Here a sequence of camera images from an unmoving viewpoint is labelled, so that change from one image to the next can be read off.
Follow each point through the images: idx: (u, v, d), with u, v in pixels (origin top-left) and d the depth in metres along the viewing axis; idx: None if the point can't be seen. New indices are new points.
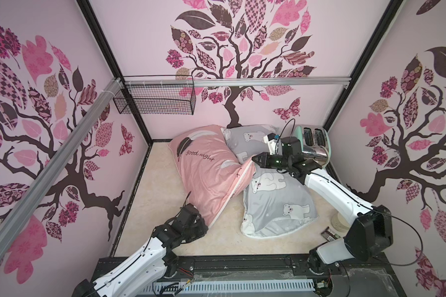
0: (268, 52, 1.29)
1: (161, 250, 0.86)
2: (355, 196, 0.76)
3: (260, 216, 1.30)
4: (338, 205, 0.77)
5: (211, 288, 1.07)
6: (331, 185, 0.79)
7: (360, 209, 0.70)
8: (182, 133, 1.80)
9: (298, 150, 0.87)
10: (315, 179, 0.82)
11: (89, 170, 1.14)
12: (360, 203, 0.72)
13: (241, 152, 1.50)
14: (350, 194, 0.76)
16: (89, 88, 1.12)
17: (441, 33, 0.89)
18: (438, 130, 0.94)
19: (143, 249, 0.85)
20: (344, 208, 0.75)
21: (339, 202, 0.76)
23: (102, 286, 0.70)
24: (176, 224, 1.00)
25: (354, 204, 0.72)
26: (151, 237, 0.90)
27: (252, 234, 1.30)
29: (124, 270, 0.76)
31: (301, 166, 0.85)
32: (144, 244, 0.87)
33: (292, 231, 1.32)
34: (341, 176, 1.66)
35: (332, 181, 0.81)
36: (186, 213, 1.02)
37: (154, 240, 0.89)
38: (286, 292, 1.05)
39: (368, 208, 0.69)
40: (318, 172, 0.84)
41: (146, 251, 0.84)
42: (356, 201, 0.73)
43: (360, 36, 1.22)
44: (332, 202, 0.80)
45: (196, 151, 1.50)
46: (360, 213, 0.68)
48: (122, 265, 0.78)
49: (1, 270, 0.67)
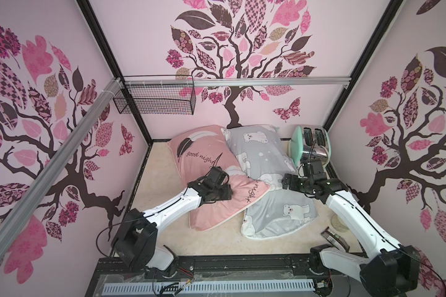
0: (268, 52, 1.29)
1: (197, 198, 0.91)
2: (381, 230, 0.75)
3: (260, 217, 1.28)
4: (360, 235, 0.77)
5: (211, 288, 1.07)
6: (355, 212, 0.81)
7: (384, 245, 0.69)
8: (182, 133, 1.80)
9: (317, 170, 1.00)
10: (339, 202, 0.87)
11: (89, 170, 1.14)
12: (386, 239, 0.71)
13: (240, 153, 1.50)
14: (375, 226, 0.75)
16: (89, 88, 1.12)
17: (441, 33, 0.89)
18: (438, 130, 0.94)
19: (182, 195, 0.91)
20: (367, 241, 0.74)
21: (362, 232, 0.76)
23: (151, 215, 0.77)
24: (206, 180, 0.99)
25: (378, 238, 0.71)
26: (188, 187, 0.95)
27: (252, 234, 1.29)
29: (169, 206, 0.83)
31: (323, 183, 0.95)
32: (182, 191, 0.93)
33: (293, 231, 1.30)
34: (341, 176, 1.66)
35: (357, 208, 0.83)
36: (218, 171, 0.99)
37: (190, 188, 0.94)
38: (285, 292, 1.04)
39: (395, 246, 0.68)
40: (343, 195, 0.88)
41: (185, 196, 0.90)
42: (381, 236, 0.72)
43: (360, 36, 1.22)
44: (356, 231, 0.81)
45: (197, 152, 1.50)
46: (383, 250, 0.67)
48: (165, 205, 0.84)
49: (1, 270, 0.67)
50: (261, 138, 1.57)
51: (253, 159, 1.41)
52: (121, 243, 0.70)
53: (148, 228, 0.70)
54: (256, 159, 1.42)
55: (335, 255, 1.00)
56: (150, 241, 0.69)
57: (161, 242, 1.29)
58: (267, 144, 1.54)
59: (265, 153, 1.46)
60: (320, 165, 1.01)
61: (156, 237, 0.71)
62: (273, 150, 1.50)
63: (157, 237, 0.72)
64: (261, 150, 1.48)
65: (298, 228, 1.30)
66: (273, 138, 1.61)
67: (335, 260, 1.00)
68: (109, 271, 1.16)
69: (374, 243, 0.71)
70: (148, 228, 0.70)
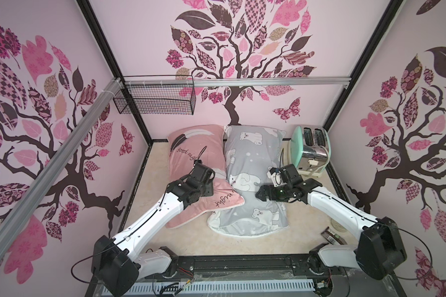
0: (268, 52, 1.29)
1: (177, 205, 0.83)
2: (358, 210, 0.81)
3: (228, 212, 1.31)
4: (343, 220, 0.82)
5: (211, 288, 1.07)
6: (333, 202, 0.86)
7: (364, 223, 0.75)
8: (177, 131, 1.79)
9: (293, 174, 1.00)
10: (317, 197, 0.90)
11: (89, 170, 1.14)
12: (364, 217, 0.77)
13: (231, 149, 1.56)
14: (353, 209, 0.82)
16: (89, 88, 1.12)
17: (441, 33, 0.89)
18: (438, 130, 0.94)
19: (159, 204, 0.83)
20: (349, 224, 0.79)
21: (344, 218, 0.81)
23: (122, 241, 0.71)
24: (190, 180, 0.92)
25: (359, 218, 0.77)
26: (166, 193, 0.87)
27: (216, 228, 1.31)
29: (141, 225, 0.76)
31: (301, 185, 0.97)
32: (159, 200, 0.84)
33: (257, 234, 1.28)
34: (341, 176, 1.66)
35: (333, 198, 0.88)
36: (201, 168, 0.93)
37: (168, 194, 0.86)
38: (286, 292, 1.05)
39: (373, 221, 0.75)
40: (319, 190, 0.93)
41: (162, 206, 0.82)
42: (360, 215, 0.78)
43: (360, 36, 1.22)
44: (338, 219, 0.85)
45: (185, 148, 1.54)
46: (365, 227, 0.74)
48: (137, 224, 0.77)
49: (1, 270, 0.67)
50: (255, 138, 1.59)
51: (238, 158, 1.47)
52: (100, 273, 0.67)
53: (119, 258, 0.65)
54: (242, 158, 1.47)
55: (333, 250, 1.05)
56: (124, 270, 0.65)
57: (162, 242, 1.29)
58: (260, 145, 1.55)
59: (253, 154, 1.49)
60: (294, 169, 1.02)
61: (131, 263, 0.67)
62: (263, 152, 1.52)
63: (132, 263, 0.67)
64: (250, 150, 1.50)
65: (261, 233, 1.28)
66: (268, 142, 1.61)
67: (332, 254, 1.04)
68: None
69: (355, 224, 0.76)
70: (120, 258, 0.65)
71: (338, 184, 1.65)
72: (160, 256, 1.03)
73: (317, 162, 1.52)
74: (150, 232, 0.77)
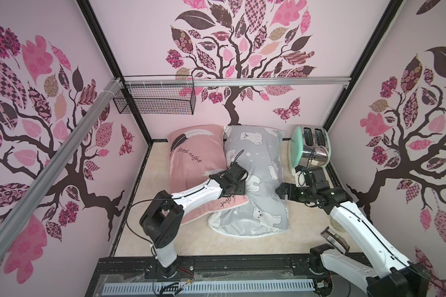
0: (268, 52, 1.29)
1: (218, 189, 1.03)
2: (388, 245, 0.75)
3: (228, 211, 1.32)
4: (367, 249, 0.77)
5: (211, 288, 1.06)
6: (362, 227, 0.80)
7: (394, 263, 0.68)
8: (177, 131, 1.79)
9: (319, 179, 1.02)
10: (345, 214, 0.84)
11: (89, 170, 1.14)
12: (394, 255, 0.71)
13: (231, 149, 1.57)
14: (383, 243, 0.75)
16: (89, 88, 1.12)
17: (441, 33, 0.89)
18: (438, 130, 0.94)
19: (206, 184, 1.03)
20: (375, 257, 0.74)
21: (370, 249, 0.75)
23: (179, 197, 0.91)
24: (227, 175, 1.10)
25: (388, 255, 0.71)
26: (211, 178, 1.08)
27: (216, 227, 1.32)
29: (194, 193, 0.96)
31: (327, 193, 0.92)
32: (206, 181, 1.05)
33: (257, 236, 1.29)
34: (341, 176, 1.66)
35: (363, 221, 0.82)
36: (238, 167, 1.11)
37: (213, 180, 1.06)
38: (286, 292, 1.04)
39: (403, 264, 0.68)
40: (348, 207, 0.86)
41: (208, 186, 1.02)
42: (390, 252, 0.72)
43: (360, 36, 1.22)
44: (362, 245, 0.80)
45: (186, 148, 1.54)
46: (393, 268, 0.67)
48: (190, 192, 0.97)
49: (1, 270, 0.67)
50: (255, 138, 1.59)
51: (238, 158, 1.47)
52: (149, 221, 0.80)
53: (175, 210, 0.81)
54: (242, 158, 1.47)
55: (339, 260, 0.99)
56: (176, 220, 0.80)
57: None
58: (260, 145, 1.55)
59: (253, 154, 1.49)
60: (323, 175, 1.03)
61: (181, 219, 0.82)
62: (263, 152, 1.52)
63: (182, 219, 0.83)
64: (250, 150, 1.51)
65: (261, 234, 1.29)
66: (268, 141, 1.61)
67: (336, 262, 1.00)
68: (109, 271, 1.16)
69: (383, 261, 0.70)
70: (175, 211, 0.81)
71: (338, 184, 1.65)
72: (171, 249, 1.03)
73: (317, 162, 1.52)
74: (196, 203, 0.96)
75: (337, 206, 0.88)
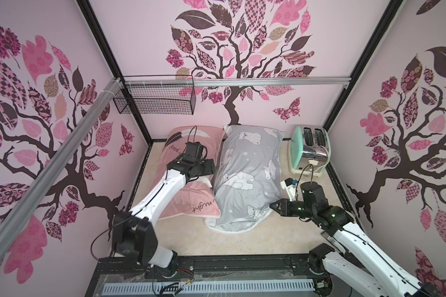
0: (268, 52, 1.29)
1: (180, 177, 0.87)
2: (397, 267, 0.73)
3: (224, 212, 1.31)
4: (377, 274, 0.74)
5: (211, 288, 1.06)
6: (368, 250, 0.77)
7: (406, 287, 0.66)
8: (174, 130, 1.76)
9: (320, 197, 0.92)
10: (349, 237, 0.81)
11: (89, 170, 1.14)
12: (406, 279, 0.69)
13: (229, 148, 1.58)
14: (392, 265, 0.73)
16: (89, 88, 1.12)
17: (441, 32, 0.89)
18: (438, 130, 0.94)
19: (165, 179, 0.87)
20: (386, 282, 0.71)
21: (380, 273, 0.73)
23: (140, 211, 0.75)
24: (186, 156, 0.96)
25: (399, 279, 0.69)
26: (169, 169, 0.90)
27: (213, 226, 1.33)
29: (154, 197, 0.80)
31: (327, 216, 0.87)
32: (164, 176, 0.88)
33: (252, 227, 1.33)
34: (341, 176, 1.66)
35: (368, 244, 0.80)
36: (194, 145, 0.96)
37: (171, 170, 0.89)
38: (285, 292, 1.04)
39: (416, 287, 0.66)
40: (351, 229, 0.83)
41: (169, 180, 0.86)
42: (401, 275, 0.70)
43: (360, 36, 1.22)
44: (371, 271, 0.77)
45: (178, 148, 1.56)
46: (407, 294, 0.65)
48: (151, 195, 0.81)
49: (1, 270, 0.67)
50: (254, 138, 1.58)
51: (235, 158, 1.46)
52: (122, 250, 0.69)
53: (141, 226, 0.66)
54: (238, 157, 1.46)
55: (346, 270, 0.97)
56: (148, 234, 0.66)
57: (161, 242, 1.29)
58: (259, 145, 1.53)
59: (250, 153, 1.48)
60: (320, 192, 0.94)
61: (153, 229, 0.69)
62: (260, 152, 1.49)
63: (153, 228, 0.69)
64: (248, 150, 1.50)
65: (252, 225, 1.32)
66: (267, 141, 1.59)
67: (341, 270, 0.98)
68: (109, 271, 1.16)
69: (396, 286, 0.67)
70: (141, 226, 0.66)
71: (338, 184, 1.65)
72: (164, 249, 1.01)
73: (317, 162, 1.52)
74: (162, 205, 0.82)
75: (339, 229, 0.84)
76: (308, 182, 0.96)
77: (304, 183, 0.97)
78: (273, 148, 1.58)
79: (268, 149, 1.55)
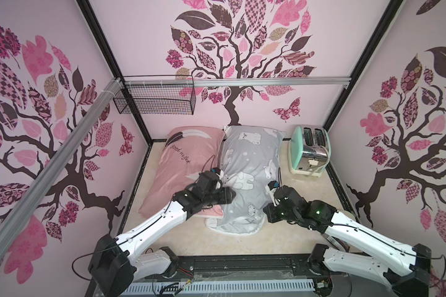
0: (268, 52, 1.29)
1: (181, 214, 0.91)
2: (390, 242, 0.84)
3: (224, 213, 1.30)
4: (380, 255, 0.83)
5: (211, 288, 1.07)
6: (364, 235, 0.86)
7: (407, 259, 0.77)
8: (175, 130, 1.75)
9: (296, 200, 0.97)
10: (343, 230, 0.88)
11: (89, 170, 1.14)
12: (403, 251, 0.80)
13: (229, 148, 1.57)
14: (387, 242, 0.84)
16: (89, 89, 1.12)
17: (441, 32, 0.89)
18: (438, 130, 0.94)
19: (162, 214, 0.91)
20: (390, 260, 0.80)
21: (382, 253, 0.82)
23: (125, 242, 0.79)
24: (196, 189, 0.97)
25: (399, 254, 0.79)
26: (172, 202, 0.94)
27: (214, 227, 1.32)
29: (146, 229, 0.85)
31: (313, 215, 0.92)
32: (164, 208, 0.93)
33: (254, 231, 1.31)
34: (341, 176, 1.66)
35: (360, 229, 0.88)
36: (206, 179, 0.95)
37: (174, 203, 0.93)
38: (285, 292, 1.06)
39: (412, 254, 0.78)
40: (339, 221, 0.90)
41: (167, 213, 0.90)
42: (398, 250, 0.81)
43: (360, 37, 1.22)
44: (372, 253, 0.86)
45: (179, 148, 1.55)
46: (411, 265, 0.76)
48: (145, 225, 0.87)
49: (1, 270, 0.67)
50: (255, 138, 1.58)
51: (235, 158, 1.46)
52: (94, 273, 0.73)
53: (120, 258, 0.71)
54: (237, 157, 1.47)
55: (345, 261, 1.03)
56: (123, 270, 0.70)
57: (161, 242, 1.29)
58: (259, 145, 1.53)
59: (250, 153, 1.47)
60: (294, 193, 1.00)
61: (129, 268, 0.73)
62: (260, 152, 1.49)
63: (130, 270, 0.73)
64: (248, 150, 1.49)
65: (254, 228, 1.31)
66: (266, 141, 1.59)
67: (341, 263, 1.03)
68: None
69: (399, 262, 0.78)
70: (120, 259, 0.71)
71: (338, 184, 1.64)
72: (158, 259, 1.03)
73: (317, 162, 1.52)
74: (151, 237, 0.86)
75: (330, 224, 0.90)
76: (281, 189, 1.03)
77: (278, 191, 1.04)
78: (273, 148, 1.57)
79: (267, 149, 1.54)
